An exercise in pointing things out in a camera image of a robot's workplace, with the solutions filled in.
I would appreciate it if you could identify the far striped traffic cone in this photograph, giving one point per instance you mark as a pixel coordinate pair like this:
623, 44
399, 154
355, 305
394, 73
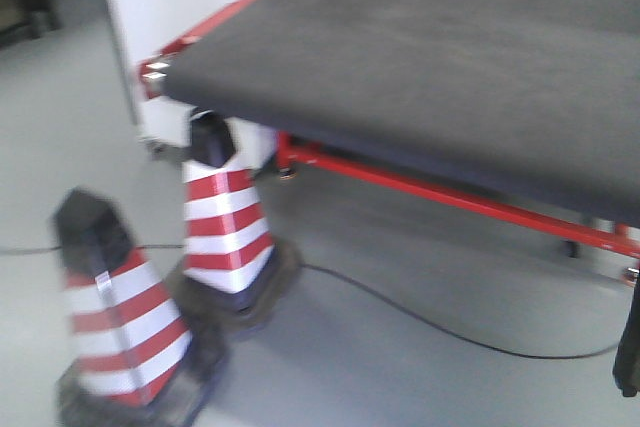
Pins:
234, 270

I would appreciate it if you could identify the striped traffic cone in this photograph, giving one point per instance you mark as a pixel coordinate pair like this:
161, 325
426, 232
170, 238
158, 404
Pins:
140, 358
234, 270

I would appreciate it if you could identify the near striped traffic cone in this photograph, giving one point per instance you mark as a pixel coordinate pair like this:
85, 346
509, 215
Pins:
140, 358

